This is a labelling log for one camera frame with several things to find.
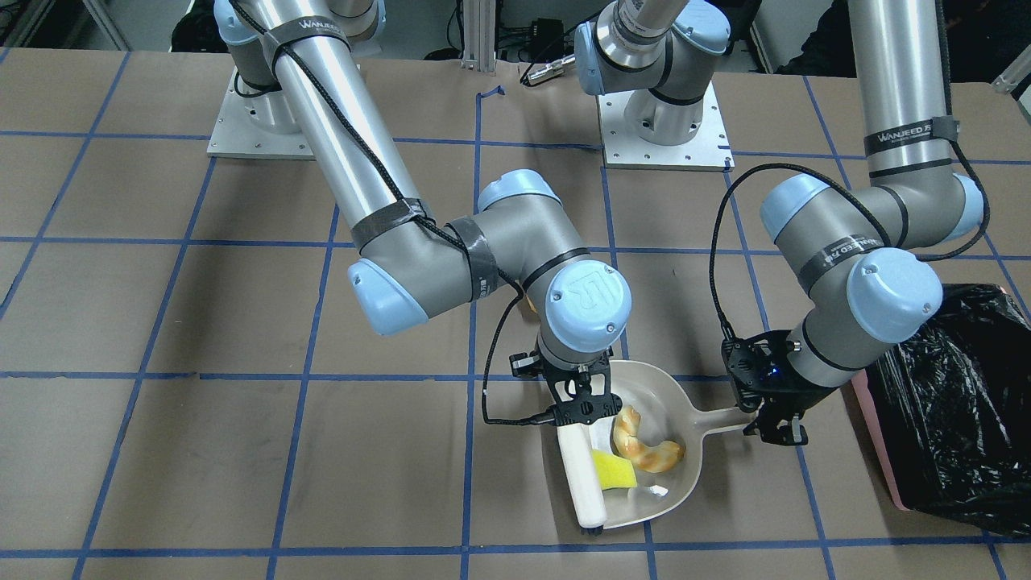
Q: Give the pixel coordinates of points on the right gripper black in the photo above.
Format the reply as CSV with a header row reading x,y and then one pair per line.
x,y
524,365

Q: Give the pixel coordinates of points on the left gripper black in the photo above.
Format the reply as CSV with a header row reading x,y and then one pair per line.
x,y
798,390

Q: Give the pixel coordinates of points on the beige hand brush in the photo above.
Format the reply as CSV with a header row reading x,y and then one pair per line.
x,y
582,477

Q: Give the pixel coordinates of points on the yellow sponge wedge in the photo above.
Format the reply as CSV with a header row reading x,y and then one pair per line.
x,y
613,472

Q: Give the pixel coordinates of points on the beige plastic dustpan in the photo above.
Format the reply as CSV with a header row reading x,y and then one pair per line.
x,y
666,414

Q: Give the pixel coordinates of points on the toy croissant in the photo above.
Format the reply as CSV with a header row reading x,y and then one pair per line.
x,y
625,437

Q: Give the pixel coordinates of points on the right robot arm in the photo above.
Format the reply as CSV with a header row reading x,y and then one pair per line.
x,y
411,268

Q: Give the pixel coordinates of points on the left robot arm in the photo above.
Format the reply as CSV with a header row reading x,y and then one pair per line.
x,y
851,250

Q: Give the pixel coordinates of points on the pink bin with black bag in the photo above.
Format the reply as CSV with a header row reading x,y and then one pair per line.
x,y
949,413

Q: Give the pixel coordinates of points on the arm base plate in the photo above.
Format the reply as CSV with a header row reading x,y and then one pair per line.
x,y
641,132
256,128

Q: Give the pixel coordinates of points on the aluminium frame post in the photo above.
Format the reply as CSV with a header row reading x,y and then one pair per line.
x,y
479,35

